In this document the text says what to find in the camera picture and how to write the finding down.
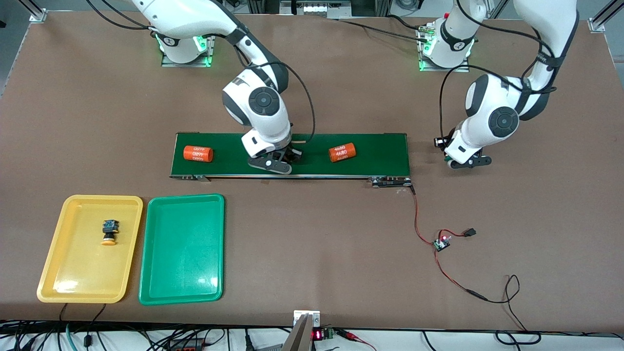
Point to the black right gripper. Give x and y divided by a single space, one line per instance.
294 154

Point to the orange cylinder white print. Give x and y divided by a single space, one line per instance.
342 152
197 154

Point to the yellow mushroom push button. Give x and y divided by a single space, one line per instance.
110 229

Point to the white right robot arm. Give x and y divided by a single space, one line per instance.
258 112

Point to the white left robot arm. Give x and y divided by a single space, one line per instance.
492 117

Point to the green conveyor belt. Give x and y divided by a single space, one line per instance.
224 165

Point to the green plastic tray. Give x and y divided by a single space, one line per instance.
183 248

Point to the white lit control unit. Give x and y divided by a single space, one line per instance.
314 9

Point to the small black controller board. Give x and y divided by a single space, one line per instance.
441 243

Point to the red digit display module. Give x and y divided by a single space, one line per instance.
318 334

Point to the red black test lead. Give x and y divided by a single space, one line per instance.
352 336

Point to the red connector block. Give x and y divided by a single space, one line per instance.
185 347

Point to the yellow plastic tray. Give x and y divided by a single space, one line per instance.
73 268

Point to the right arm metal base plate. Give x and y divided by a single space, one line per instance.
195 64

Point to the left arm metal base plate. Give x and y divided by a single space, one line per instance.
443 69

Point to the grey metal camera mount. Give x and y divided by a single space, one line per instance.
300 336

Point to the aluminium frame post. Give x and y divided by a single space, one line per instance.
497 6
598 22
37 13

